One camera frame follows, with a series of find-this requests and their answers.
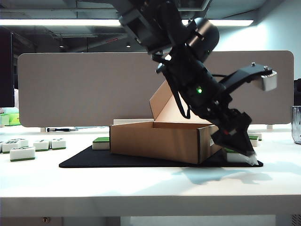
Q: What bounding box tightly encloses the dark monitor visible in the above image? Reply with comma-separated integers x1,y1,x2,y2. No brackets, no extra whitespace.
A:
0,27,15,108

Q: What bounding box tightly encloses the black rectangular mat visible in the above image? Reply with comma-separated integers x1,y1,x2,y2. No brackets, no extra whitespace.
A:
58,143,264,168

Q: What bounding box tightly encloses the black chair back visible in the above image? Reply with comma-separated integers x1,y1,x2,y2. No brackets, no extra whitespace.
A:
293,79,301,104

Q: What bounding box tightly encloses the grey desk divider panel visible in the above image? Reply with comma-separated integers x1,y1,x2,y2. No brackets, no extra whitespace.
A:
17,50,294,129

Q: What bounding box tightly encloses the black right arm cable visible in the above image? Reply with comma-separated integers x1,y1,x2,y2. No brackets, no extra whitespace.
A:
169,77,191,120

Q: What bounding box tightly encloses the clear glass cup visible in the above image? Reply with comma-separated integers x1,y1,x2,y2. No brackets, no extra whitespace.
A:
291,105,301,145

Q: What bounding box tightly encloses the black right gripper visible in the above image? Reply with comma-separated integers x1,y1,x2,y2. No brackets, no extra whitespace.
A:
156,44,259,167

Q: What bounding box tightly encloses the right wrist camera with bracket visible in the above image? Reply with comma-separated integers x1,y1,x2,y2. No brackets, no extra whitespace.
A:
217,61,278,92

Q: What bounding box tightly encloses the brown cardboard box with lid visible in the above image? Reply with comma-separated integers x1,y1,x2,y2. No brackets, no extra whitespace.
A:
109,80,227,165

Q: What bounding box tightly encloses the bright green package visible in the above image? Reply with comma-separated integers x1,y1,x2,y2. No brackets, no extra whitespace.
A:
0,113,21,127

